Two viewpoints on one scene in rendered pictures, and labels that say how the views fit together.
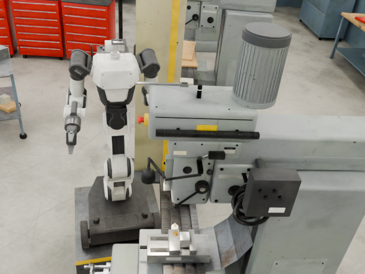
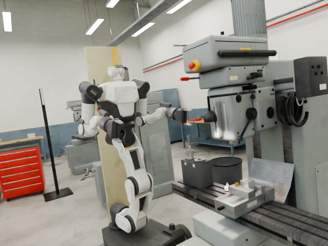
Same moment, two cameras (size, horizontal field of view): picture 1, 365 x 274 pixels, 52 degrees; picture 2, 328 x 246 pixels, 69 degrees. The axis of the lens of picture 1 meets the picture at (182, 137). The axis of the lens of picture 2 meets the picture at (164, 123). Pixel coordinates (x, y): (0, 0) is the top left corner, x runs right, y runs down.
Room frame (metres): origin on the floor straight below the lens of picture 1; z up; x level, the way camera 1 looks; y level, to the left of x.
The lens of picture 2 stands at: (0.34, 0.91, 1.59)
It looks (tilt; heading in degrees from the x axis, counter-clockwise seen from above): 5 degrees down; 336
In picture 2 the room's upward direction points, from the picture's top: 7 degrees counter-clockwise
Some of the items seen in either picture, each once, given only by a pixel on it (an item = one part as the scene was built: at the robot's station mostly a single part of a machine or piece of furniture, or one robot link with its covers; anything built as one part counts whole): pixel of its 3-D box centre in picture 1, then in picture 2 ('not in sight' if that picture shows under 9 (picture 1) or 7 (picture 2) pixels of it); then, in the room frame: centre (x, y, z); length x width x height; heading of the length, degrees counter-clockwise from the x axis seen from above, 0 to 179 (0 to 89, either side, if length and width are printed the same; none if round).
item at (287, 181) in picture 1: (270, 193); (312, 76); (1.21, -0.39, 1.62); 0.20 x 0.09 x 0.21; 97
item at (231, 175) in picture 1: (227, 170); (251, 108); (1.52, -0.25, 1.47); 0.24 x 0.19 x 0.26; 7
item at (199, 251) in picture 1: (178, 246); (244, 195); (1.42, -0.04, 0.98); 0.35 x 0.15 x 0.11; 97
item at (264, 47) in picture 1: (259, 66); (248, 17); (1.53, -0.30, 2.05); 0.20 x 0.20 x 0.32
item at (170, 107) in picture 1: (200, 112); (226, 55); (1.50, -0.07, 1.81); 0.47 x 0.26 x 0.16; 97
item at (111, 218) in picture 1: (118, 198); (135, 231); (2.15, 0.46, 0.59); 0.64 x 0.52 x 0.33; 17
